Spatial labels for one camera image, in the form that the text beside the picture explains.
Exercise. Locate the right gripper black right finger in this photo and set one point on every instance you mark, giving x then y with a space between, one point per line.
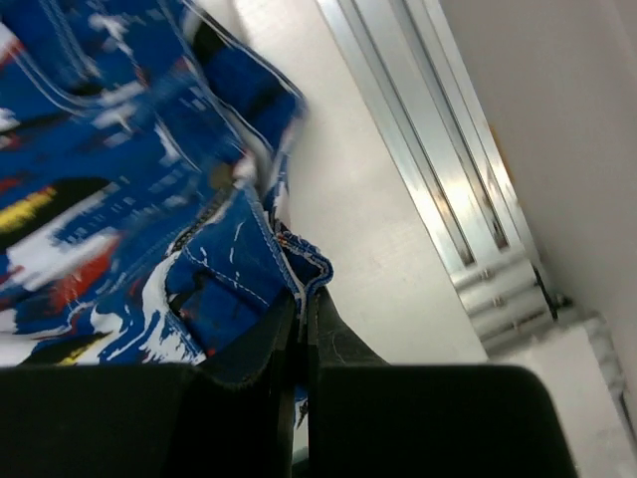
369 418

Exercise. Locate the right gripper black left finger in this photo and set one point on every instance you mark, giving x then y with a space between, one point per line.
230 416

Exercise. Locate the blue white red patterned trousers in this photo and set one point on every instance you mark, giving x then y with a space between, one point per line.
144 189

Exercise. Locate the aluminium frame rail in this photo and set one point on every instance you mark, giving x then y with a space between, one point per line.
411 75

